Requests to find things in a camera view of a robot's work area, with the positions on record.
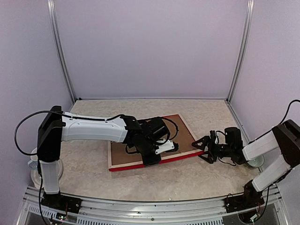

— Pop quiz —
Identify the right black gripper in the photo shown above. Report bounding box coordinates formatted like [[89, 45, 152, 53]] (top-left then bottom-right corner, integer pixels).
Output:
[[192, 135, 233, 163]]

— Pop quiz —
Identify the brown backing board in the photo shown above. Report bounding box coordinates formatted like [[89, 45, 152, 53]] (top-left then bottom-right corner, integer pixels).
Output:
[[111, 115, 196, 166]]

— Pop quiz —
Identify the red wooden picture frame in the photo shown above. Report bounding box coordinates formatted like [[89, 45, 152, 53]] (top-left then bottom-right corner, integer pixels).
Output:
[[108, 113, 204, 173]]

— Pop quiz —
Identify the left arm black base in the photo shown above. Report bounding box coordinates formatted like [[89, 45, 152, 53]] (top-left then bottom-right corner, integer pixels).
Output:
[[41, 194, 82, 214]]

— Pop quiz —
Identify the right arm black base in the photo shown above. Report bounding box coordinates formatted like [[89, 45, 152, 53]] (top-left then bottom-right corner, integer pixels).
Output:
[[223, 195, 265, 213]]

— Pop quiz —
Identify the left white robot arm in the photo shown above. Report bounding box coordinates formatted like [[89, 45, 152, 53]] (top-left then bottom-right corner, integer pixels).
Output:
[[35, 106, 179, 209]]

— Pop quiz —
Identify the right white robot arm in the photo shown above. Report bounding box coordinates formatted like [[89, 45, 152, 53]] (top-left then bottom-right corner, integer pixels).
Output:
[[194, 99, 290, 198]]

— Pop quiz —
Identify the green ceramic bowl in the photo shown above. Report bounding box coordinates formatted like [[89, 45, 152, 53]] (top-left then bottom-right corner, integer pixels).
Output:
[[246, 155, 264, 169]]

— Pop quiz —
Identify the light blue mug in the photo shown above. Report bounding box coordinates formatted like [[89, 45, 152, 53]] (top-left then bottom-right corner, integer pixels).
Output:
[[27, 148, 38, 170]]

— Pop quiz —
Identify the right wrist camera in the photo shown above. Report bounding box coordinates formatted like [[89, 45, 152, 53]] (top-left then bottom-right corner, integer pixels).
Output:
[[210, 130, 219, 144]]

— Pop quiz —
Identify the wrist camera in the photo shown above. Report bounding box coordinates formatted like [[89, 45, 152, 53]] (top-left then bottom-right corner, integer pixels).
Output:
[[210, 130, 219, 144], [155, 139, 179, 155]]

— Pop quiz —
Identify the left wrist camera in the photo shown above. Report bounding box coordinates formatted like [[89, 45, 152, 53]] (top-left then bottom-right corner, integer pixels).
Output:
[[155, 139, 179, 155]]

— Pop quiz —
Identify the front aluminium rail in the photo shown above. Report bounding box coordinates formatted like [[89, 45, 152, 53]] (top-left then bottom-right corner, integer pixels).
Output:
[[17, 187, 243, 225]]

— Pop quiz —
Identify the right aluminium corner post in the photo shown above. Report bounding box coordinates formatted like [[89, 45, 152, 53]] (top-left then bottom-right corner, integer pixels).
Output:
[[226, 0, 255, 105]]

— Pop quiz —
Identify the aluminium corner post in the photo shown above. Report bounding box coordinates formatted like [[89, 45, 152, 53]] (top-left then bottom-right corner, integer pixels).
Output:
[[47, 0, 76, 104], [226, 0, 255, 105]]

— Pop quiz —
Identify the left aluminium corner post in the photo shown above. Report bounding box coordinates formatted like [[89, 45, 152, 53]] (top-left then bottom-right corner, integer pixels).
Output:
[[47, 0, 76, 104]]

